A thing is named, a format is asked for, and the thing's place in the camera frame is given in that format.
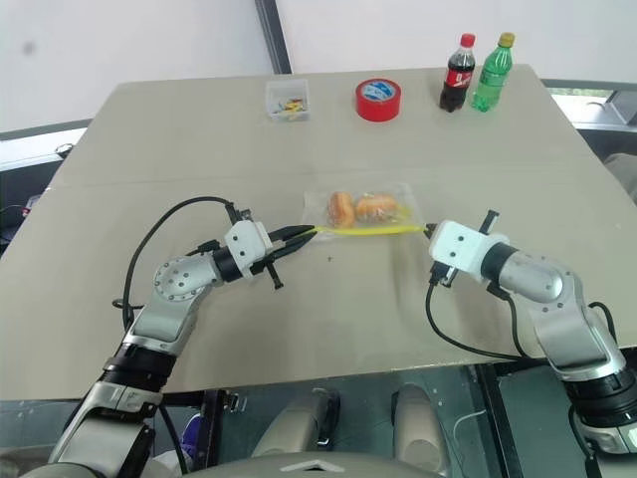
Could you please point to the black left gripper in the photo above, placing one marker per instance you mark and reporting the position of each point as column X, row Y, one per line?
column 273, row 271

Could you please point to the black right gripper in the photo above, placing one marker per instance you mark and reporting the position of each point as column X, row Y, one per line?
column 444, row 275

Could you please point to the clear bag with yellow zipper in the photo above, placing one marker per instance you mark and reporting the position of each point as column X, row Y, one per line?
column 318, row 209

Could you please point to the orange sesame bread roll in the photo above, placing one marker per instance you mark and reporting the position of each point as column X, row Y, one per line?
column 341, row 209
column 375, row 205

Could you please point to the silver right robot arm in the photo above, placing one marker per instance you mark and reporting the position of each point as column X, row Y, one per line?
column 542, row 284

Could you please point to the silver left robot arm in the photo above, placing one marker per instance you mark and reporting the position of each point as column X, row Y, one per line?
column 174, row 284

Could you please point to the coloured small clips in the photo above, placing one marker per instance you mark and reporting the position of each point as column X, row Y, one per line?
column 291, row 107

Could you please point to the red tape roll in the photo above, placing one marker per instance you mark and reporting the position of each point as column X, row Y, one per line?
column 378, row 104

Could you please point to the clear plastic box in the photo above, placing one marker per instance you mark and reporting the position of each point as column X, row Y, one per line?
column 287, row 92

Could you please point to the cola bottle with red cap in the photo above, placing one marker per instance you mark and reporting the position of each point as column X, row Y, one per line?
column 457, row 79

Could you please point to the green bottle with yellow cap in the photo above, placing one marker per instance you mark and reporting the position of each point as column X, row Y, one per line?
column 490, row 79

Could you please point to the grey rounded robot shell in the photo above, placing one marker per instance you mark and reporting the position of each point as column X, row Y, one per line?
column 420, row 423
column 293, row 423

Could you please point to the dark grey pillar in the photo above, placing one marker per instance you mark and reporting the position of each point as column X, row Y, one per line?
column 274, row 35

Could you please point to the black table leg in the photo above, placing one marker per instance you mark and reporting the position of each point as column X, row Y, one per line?
column 495, row 428
column 210, row 428

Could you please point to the purple shoe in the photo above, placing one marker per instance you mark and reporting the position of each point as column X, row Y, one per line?
column 193, row 435

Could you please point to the grey robot torso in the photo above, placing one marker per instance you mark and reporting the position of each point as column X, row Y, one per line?
column 308, row 468

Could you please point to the small red and white device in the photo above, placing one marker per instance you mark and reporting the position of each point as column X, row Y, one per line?
column 32, row 204

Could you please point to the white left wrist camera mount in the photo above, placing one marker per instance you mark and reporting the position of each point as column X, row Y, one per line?
column 246, row 244

